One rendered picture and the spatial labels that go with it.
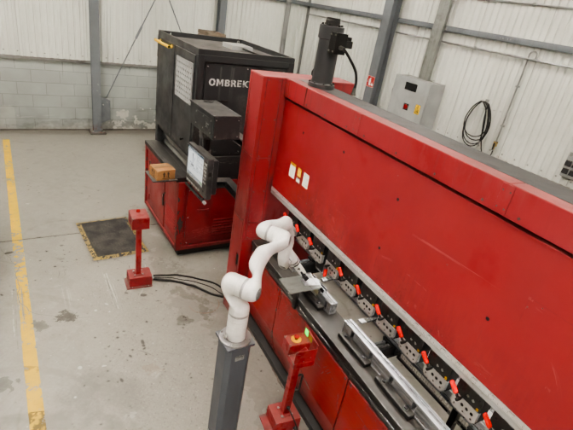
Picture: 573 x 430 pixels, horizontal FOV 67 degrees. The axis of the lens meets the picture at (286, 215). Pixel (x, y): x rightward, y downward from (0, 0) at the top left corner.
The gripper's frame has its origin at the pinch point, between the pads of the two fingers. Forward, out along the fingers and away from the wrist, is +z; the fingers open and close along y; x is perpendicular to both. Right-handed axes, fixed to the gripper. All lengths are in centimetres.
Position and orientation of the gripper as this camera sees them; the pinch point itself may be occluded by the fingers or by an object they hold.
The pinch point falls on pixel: (304, 276)
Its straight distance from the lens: 321.0
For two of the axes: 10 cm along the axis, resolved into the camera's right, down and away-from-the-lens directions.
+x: -8.2, 5.7, 0.1
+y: -3.1, -4.6, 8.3
